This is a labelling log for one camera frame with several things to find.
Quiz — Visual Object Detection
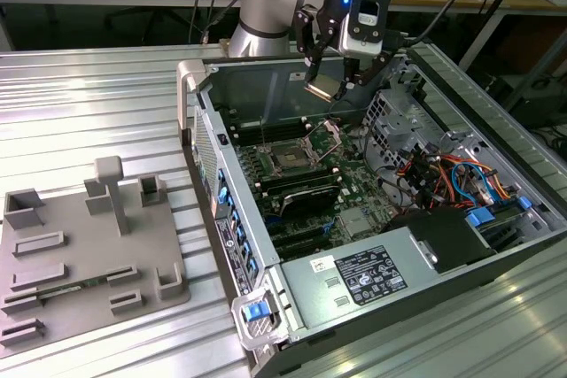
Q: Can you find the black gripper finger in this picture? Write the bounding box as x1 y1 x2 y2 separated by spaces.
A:
294 4 338 85
332 50 396 101

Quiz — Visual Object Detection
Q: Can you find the silver CPU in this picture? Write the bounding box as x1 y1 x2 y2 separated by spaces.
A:
304 74 345 103

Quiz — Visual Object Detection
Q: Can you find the metal socket cover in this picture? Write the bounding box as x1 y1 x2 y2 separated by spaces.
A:
302 117 343 163

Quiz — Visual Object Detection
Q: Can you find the black RAM slot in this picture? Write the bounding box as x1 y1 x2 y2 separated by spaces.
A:
260 170 338 189
264 179 341 197
258 166 336 184
232 121 307 135
234 127 308 141
237 132 309 146
229 116 307 130
262 174 340 193

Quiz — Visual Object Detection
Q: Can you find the CPU socket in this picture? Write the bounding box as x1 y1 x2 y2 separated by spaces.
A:
260 138 319 178

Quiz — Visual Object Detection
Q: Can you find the black expansion slot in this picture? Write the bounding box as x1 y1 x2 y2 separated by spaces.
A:
273 237 333 259
268 225 330 245

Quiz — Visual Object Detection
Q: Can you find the grey open PC case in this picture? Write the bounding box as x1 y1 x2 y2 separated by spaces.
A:
175 50 567 378

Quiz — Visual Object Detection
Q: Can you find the grey metal drive cage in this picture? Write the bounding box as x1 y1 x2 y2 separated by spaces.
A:
359 88 448 175

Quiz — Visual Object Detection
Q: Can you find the green motherboard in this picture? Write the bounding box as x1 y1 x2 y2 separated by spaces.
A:
223 105 395 264

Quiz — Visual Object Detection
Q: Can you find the black graphics card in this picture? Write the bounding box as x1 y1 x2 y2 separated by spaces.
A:
276 185 342 220

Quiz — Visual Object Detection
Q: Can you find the silver chipset heatsink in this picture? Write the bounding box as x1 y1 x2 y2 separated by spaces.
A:
338 208 372 238

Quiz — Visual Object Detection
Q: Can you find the black plastic fan shroud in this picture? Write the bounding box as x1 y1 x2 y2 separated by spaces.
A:
383 207 497 275

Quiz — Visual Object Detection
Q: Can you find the blue disk carrier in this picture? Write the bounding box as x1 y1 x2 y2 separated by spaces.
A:
467 207 496 229

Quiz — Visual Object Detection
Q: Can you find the grey power supply unit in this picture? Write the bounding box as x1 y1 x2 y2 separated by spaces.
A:
278 225 448 342

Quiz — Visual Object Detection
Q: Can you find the blue latch button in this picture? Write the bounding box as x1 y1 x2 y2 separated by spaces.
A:
241 301 268 322

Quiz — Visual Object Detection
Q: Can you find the grey case latch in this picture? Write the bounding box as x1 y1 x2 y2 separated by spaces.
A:
229 287 291 351

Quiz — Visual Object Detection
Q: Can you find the grey parts rack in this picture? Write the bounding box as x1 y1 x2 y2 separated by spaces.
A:
0 155 192 357

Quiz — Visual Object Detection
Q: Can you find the green RAM stick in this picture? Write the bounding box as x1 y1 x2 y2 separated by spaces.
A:
37 275 110 298

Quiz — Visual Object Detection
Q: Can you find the black camera cable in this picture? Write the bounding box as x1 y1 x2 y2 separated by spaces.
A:
383 0 506 50

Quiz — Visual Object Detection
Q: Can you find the black wire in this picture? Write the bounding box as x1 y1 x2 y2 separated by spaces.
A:
375 164 421 216

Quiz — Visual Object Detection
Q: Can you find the beige case handle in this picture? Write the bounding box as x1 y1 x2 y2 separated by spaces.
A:
175 60 210 149

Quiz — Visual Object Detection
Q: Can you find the red wire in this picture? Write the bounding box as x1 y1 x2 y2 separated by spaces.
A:
434 167 454 203

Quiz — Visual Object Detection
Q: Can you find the blue wire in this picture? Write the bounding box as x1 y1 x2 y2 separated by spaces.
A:
450 159 496 207

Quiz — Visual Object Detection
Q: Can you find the orange wire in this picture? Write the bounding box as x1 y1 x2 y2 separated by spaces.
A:
438 154 520 203

